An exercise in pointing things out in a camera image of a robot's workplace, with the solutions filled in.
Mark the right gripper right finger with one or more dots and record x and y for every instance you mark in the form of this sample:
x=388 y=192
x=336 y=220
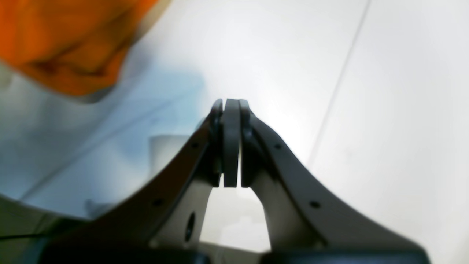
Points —
x=300 y=212

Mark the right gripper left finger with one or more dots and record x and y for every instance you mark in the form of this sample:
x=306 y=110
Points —
x=177 y=192

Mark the orange t-shirt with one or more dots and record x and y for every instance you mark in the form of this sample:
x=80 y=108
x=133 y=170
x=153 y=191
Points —
x=75 y=48

